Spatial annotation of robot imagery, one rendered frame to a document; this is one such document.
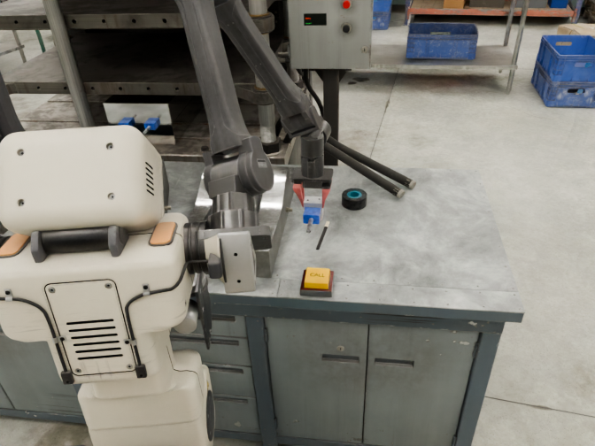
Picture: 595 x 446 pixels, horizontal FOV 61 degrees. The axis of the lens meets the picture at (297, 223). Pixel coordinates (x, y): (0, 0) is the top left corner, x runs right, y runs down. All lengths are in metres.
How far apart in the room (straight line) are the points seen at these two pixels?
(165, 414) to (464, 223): 0.99
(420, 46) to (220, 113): 4.06
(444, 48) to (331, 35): 3.02
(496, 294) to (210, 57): 0.88
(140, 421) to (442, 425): 1.01
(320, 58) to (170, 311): 1.36
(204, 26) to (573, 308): 2.14
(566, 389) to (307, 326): 1.19
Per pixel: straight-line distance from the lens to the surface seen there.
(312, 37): 1.94
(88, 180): 0.77
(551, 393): 2.26
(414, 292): 1.31
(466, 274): 1.39
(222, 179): 0.87
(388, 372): 1.56
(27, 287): 0.82
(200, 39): 0.93
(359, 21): 1.91
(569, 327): 2.54
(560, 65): 4.63
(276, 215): 1.43
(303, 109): 1.20
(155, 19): 2.00
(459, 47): 4.89
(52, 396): 2.07
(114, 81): 2.15
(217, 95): 0.90
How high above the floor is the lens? 1.68
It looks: 35 degrees down
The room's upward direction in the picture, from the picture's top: 3 degrees counter-clockwise
